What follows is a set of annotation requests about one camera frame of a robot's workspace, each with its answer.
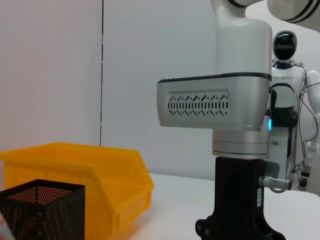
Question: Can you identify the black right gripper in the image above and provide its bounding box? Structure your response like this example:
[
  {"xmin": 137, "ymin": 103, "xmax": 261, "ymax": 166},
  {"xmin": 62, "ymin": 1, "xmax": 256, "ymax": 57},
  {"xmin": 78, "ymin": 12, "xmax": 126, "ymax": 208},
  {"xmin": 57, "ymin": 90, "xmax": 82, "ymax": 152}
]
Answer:
[{"xmin": 196, "ymin": 156, "xmax": 287, "ymax": 240}]

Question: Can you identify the clear water bottle green label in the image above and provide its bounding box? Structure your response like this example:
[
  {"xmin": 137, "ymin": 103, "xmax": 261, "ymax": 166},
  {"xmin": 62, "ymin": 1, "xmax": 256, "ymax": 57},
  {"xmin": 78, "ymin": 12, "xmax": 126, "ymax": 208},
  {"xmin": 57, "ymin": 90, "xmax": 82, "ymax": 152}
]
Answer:
[{"xmin": 0, "ymin": 212, "xmax": 15, "ymax": 240}]

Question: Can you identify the black mesh pen holder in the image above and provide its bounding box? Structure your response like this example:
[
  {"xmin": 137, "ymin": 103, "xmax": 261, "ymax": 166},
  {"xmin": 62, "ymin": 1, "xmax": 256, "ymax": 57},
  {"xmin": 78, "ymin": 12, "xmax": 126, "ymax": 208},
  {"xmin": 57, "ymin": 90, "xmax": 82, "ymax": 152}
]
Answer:
[{"xmin": 0, "ymin": 178, "xmax": 86, "ymax": 240}]

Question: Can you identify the yellow plastic storage bin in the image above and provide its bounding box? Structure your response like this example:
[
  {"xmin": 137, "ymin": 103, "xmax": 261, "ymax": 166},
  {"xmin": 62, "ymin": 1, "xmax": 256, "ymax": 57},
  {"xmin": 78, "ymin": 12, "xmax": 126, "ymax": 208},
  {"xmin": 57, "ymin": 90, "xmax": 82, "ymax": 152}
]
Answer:
[{"xmin": 0, "ymin": 141, "xmax": 155, "ymax": 235}]

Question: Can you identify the white black humanoid robot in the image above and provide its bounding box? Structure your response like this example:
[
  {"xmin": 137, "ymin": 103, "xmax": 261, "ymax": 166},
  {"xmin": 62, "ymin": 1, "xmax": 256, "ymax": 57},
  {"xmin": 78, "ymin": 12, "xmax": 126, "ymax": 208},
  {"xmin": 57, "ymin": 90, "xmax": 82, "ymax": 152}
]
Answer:
[{"xmin": 269, "ymin": 31, "xmax": 320, "ymax": 194}]

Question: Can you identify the white board with sticker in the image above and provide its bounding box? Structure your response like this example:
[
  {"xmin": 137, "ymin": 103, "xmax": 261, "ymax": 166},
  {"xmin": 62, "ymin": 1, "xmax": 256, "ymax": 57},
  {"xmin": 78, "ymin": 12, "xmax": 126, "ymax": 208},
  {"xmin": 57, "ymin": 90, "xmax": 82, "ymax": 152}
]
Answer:
[{"xmin": 99, "ymin": 0, "xmax": 219, "ymax": 181}]

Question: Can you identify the plain white partition board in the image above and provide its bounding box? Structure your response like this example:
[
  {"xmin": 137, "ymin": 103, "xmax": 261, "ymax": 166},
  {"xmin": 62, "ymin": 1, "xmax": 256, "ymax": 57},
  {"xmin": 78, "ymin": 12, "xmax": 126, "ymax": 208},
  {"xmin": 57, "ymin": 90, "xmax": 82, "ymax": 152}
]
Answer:
[{"xmin": 0, "ymin": 0, "xmax": 104, "ymax": 151}]

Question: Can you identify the right gripper cable plug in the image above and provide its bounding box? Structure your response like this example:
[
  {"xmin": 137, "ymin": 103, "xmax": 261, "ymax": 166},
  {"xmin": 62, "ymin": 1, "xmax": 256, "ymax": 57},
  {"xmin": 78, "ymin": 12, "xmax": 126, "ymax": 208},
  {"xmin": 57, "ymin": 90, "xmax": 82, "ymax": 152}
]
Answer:
[{"xmin": 258, "ymin": 174, "xmax": 293, "ymax": 194}]

